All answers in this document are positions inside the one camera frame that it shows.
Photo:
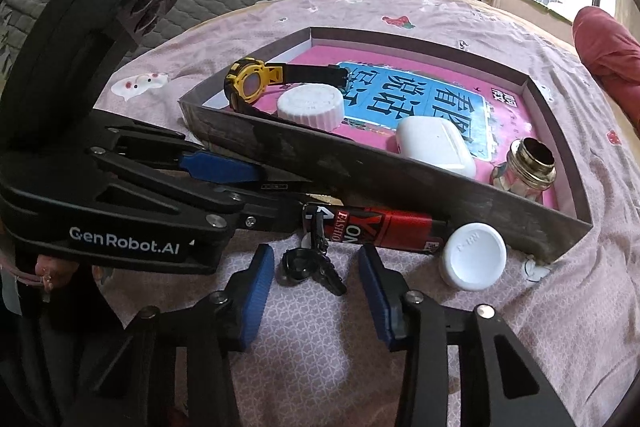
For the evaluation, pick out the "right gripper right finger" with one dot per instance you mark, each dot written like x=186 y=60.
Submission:
x=499 y=381

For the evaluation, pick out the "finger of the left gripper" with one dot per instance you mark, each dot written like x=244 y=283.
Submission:
x=247 y=209
x=164 y=149

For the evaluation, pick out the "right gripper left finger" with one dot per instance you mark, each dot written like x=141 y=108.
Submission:
x=173 y=368

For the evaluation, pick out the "black key bundle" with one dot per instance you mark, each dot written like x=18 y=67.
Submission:
x=311 y=262

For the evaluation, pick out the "black gold lighter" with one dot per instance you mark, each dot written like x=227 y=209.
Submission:
x=304 y=191

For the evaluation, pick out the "small white pill bottle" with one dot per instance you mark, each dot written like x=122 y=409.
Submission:
x=473 y=258

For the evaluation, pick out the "yellow black wristwatch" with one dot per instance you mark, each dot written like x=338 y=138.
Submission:
x=248 y=79

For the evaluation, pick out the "large white jar lid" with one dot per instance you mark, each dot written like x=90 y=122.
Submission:
x=314 y=105

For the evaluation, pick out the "white earbuds case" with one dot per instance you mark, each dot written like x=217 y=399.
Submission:
x=437 y=142

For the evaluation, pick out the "brass metal fitting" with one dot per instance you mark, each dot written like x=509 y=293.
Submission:
x=528 y=171

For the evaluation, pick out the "person's left hand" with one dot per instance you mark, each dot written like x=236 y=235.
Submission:
x=54 y=272

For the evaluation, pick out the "pink patterned bed sheet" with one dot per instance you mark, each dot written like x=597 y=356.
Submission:
x=317 y=360

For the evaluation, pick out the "pink blue book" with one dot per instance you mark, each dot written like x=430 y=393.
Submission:
x=383 y=89

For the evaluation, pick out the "red quilted comforter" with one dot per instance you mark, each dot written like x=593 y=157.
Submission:
x=611 y=54

